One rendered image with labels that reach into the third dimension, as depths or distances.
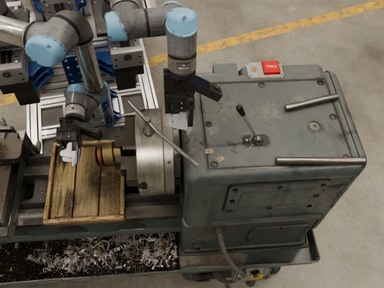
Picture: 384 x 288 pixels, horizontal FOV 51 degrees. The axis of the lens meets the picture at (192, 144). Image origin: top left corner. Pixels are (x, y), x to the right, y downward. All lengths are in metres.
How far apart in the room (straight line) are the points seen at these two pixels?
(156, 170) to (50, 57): 0.50
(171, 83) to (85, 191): 0.73
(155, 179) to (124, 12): 0.56
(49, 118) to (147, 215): 1.36
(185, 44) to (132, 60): 0.80
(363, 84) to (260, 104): 2.10
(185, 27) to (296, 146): 0.57
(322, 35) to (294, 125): 2.40
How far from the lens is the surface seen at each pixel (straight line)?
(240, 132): 1.32
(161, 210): 1.59
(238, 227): 1.66
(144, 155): 1.31
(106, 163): 1.46
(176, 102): 1.09
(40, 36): 1.40
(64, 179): 1.69
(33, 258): 1.94
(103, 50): 1.90
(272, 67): 1.51
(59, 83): 2.03
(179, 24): 0.98
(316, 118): 1.42
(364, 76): 3.51
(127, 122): 1.42
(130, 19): 1.08
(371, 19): 4.07
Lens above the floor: 2.33
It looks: 57 degrees down
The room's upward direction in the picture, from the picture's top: 4 degrees clockwise
